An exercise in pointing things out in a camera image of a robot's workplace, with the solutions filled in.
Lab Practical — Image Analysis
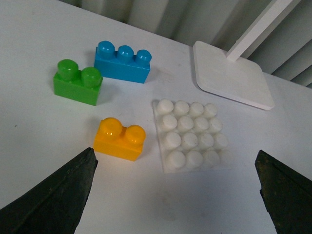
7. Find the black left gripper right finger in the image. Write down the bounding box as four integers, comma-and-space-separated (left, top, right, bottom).
255, 150, 312, 234

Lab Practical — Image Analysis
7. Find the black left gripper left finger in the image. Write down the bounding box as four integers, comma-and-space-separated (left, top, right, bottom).
0, 148, 98, 234

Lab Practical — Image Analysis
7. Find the yellow two-stud block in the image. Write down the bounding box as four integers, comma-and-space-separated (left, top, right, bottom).
93, 117, 146, 161

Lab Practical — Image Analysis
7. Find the green two-stud block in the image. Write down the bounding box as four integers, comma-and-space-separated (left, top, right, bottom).
53, 59, 103, 106

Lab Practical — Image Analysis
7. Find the blue three-stud block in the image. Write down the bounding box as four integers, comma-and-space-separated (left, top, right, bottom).
94, 40, 152, 83

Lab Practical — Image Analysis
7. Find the white desk lamp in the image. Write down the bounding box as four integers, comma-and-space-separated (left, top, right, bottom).
193, 0, 298, 110

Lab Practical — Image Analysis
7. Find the grey pleated curtain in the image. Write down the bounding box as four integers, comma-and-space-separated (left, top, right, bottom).
69, 0, 312, 87

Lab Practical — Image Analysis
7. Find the white studded base plate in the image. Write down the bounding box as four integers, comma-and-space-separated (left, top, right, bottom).
153, 99, 234, 174

